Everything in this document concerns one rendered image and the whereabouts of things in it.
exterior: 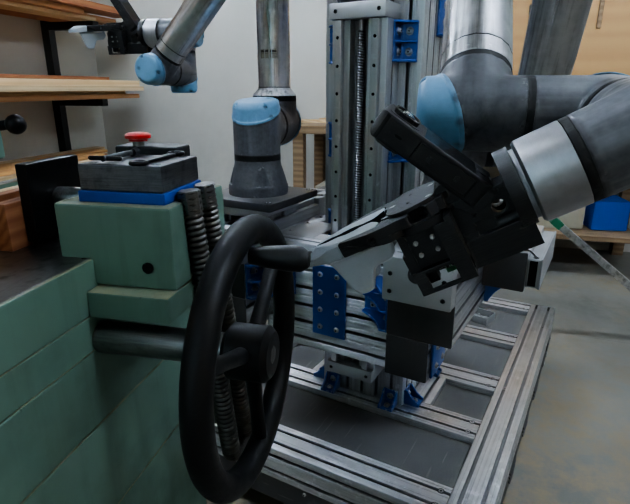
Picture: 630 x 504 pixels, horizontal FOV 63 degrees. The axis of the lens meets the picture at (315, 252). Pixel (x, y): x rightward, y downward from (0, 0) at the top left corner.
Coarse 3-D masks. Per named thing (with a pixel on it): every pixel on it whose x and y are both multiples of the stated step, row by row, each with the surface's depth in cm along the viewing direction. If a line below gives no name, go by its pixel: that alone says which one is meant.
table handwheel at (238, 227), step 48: (240, 240) 46; (288, 288) 64; (96, 336) 56; (144, 336) 55; (192, 336) 40; (240, 336) 52; (288, 336) 66; (192, 384) 40; (192, 432) 40; (192, 480) 43; (240, 480) 50
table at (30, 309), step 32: (224, 224) 91; (0, 256) 56; (32, 256) 56; (64, 256) 56; (0, 288) 47; (32, 288) 47; (64, 288) 51; (96, 288) 55; (128, 288) 55; (192, 288) 58; (0, 320) 43; (32, 320) 47; (64, 320) 51; (128, 320) 54; (160, 320) 53; (0, 352) 44; (32, 352) 47
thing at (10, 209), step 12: (0, 204) 56; (12, 204) 57; (0, 216) 56; (12, 216) 57; (0, 228) 57; (12, 228) 57; (24, 228) 59; (0, 240) 57; (12, 240) 57; (24, 240) 59
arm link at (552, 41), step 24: (552, 0) 75; (576, 0) 75; (528, 24) 82; (552, 24) 78; (576, 24) 78; (528, 48) 84; (552, 48) 81; (576, 48) 82; (528, 72) 86; (552, 72) 84
